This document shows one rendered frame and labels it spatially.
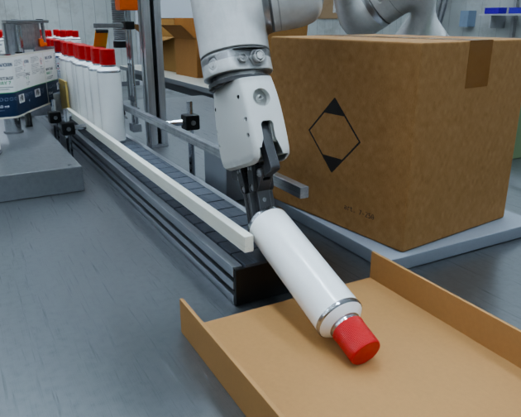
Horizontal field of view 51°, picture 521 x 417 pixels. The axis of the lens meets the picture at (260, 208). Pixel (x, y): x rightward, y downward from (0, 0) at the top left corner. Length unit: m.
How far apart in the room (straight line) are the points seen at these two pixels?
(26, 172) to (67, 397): 0.63
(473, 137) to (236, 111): 0.35
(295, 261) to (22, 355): 0.29
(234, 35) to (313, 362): 0.36
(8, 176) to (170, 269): 0.45
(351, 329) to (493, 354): 0.15
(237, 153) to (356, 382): 0.29
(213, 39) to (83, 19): 9.62
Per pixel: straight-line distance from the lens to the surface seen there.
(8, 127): 1.48
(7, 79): 1.46
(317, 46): 0.83
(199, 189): 0.91
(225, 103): 0.66
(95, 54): 1.31
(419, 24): 1.31
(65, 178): 1.11
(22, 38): 1.72
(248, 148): 0.62
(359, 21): 1.28
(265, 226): 0.62
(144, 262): 0.77
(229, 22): 0.65
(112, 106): 1.27
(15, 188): 1.10
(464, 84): 0.78
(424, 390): 0.53
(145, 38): 1.42
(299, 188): 0.63
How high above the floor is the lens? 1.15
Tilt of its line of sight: 19 degrees down
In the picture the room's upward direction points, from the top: straight up
